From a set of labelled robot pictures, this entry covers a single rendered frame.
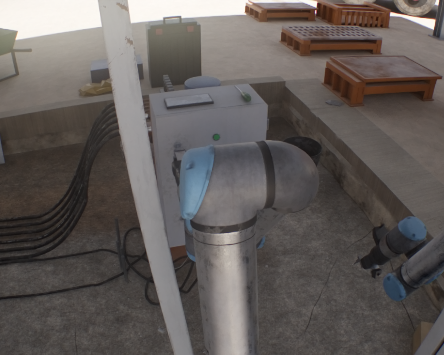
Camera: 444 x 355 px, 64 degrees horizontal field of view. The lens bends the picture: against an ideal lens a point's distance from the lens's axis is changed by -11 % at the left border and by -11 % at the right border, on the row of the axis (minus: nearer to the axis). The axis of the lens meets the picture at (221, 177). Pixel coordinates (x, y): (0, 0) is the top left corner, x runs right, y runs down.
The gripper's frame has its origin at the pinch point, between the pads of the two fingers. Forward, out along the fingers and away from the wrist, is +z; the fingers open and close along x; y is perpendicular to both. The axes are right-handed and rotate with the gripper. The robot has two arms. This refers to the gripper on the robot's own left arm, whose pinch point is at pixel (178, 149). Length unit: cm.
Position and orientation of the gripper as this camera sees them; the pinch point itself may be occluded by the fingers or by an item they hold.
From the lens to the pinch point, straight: 138.8
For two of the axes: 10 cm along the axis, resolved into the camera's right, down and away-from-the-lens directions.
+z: -2.6, -5.5, 7.9
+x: 9.7, -1.5, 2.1
